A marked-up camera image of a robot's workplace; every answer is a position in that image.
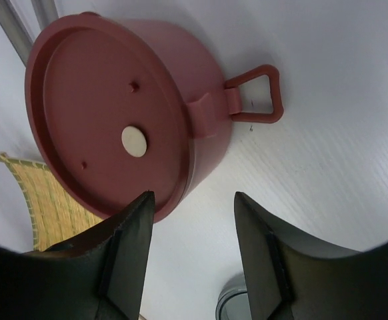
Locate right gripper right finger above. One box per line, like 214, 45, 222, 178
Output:
234, 192, 388, 319

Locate metal tongs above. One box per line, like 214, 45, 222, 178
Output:
0, 0, 59, 66

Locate bamboo woven tray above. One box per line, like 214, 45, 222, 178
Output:
0, 152, 102, 251

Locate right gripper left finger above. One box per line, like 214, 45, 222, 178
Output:
0, 191, 155, 319

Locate red steel bowl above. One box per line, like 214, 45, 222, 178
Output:
24, 11, 284, 225

